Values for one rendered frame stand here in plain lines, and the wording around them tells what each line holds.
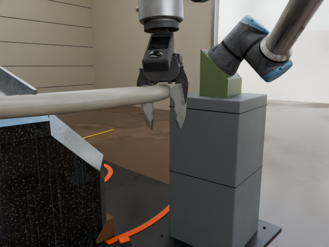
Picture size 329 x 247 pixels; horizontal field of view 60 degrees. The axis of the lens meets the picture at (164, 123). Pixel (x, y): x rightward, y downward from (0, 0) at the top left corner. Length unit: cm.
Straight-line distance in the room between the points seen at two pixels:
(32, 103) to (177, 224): 143
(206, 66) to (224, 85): 14
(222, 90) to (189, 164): 43
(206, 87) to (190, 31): 474
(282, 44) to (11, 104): 113
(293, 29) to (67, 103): 104
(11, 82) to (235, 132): 94
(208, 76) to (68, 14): 665
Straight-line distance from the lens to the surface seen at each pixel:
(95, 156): 133
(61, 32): 776
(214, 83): 151
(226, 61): 151
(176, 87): 57
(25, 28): 730
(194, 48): 615
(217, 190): 152
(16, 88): 96
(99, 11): 813
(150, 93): 49
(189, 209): 166
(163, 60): 49
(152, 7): 58
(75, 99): 42
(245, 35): 149
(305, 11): 124
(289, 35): 132
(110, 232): 182
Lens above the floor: 101
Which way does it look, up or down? 11 degrees down
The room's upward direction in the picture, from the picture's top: straight up
